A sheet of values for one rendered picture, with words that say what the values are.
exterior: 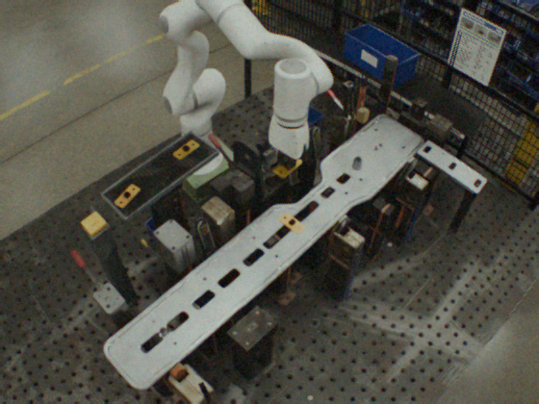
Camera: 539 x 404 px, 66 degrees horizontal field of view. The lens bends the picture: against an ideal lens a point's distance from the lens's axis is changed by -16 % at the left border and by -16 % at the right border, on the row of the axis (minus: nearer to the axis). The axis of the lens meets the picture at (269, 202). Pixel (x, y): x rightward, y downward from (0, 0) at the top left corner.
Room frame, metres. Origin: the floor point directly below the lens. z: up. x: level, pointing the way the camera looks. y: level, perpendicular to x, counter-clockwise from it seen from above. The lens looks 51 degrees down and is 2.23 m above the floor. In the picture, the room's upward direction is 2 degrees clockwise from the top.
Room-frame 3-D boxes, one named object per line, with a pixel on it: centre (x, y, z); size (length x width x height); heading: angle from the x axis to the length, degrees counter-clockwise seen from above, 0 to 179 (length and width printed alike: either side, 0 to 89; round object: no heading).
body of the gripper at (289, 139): (0.92, -0.05, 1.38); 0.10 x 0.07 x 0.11; 49
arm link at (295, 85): (0.92, -0.05, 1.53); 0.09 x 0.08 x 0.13; 130
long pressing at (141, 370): (0.89, -0.06, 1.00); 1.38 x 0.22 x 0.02; 138
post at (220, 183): (0.98, 0.15, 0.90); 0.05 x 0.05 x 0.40; 48
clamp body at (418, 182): (1.08, -0.50, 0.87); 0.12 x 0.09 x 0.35; 48
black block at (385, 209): (1.00, -0.38, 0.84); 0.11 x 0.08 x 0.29; 48
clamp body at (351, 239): (0.84, -0.24, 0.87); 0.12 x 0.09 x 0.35; 48
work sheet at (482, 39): (1.60, -0.83, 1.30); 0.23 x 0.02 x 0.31; 48
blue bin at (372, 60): (1.77, -0.47, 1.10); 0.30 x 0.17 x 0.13; 42
